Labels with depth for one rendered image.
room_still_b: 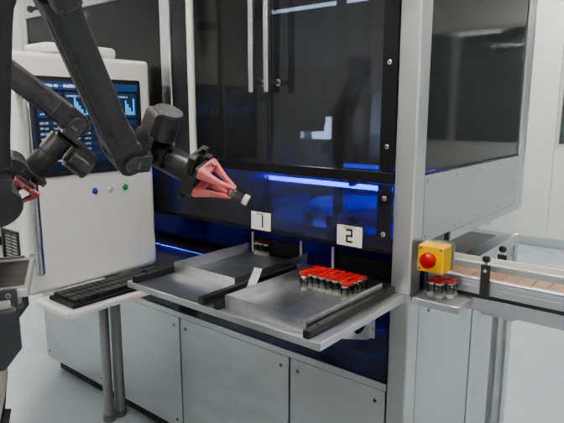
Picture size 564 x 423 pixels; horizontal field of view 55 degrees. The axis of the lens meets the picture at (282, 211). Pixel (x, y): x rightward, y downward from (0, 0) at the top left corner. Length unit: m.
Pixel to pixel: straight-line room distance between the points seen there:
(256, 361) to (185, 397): 0.47
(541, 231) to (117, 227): 4.89
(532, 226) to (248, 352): 4.62
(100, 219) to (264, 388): 0.81
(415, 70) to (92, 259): 1.21
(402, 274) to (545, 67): 4.75
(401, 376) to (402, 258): 0.34
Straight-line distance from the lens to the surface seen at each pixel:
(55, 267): 1.90
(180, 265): 1.69
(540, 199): 6.12
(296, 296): 1.47
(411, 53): 1.45
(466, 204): 1.81
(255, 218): 1.78
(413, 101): 1.44
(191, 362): 2.21
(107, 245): 1.98
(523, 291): 1.52
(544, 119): 6.07
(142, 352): 2.47
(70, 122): 1.40
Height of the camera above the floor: 1.37
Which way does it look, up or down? 10 degrees down
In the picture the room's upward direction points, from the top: straight up
